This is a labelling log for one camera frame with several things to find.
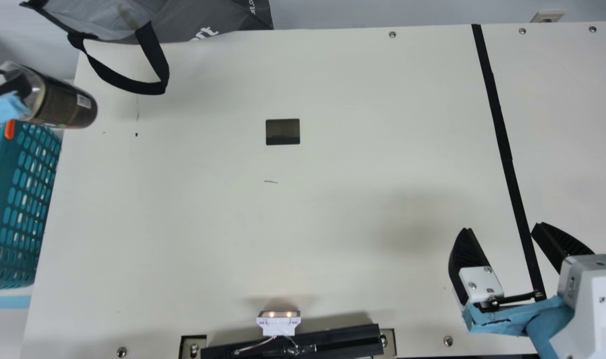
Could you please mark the small square scanner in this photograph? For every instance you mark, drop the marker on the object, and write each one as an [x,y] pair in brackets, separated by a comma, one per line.
[283,132]

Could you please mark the small white lit device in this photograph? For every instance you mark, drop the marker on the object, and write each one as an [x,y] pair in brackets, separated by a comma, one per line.
[278,321]

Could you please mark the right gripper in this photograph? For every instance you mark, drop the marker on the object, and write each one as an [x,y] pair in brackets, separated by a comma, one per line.
[517,316]

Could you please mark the teal shopping basket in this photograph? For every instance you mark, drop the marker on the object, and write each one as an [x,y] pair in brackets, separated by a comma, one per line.
[16,199]

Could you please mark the black strip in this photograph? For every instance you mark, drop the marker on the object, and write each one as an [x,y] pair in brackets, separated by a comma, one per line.
[505,149]

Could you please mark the light blue tape strip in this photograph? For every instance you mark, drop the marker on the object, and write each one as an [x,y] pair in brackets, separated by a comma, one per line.
[6,302]

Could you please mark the dark coffee bottle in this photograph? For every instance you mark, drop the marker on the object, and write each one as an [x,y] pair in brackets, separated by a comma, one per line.
[59,107]

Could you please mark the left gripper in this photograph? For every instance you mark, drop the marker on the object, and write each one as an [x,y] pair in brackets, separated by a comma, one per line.
[1,109]

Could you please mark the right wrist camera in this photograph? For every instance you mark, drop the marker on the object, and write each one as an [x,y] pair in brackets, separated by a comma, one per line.
[592,304]

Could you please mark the wall outlet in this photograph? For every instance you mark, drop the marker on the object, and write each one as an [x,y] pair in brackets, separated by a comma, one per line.
[547,16]

